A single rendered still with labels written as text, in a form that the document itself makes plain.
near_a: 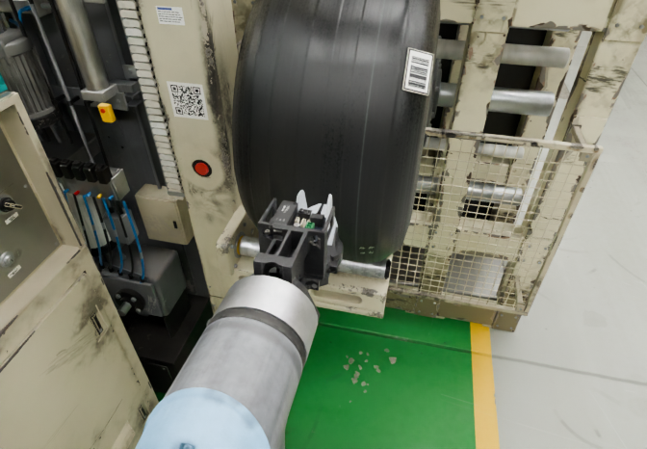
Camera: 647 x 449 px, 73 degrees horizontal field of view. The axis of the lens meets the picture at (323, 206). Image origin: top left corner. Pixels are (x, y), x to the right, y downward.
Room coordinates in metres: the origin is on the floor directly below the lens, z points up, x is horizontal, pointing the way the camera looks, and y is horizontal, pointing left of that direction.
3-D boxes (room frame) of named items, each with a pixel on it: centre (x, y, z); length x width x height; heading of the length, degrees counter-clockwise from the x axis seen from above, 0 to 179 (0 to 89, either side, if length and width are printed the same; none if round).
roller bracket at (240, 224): (0.88, 0.17, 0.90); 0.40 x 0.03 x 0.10; 167
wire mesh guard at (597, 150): (1.11, -0.30, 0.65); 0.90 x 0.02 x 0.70; 77
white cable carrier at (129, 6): (0.86, 0.34, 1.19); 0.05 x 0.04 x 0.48; 167
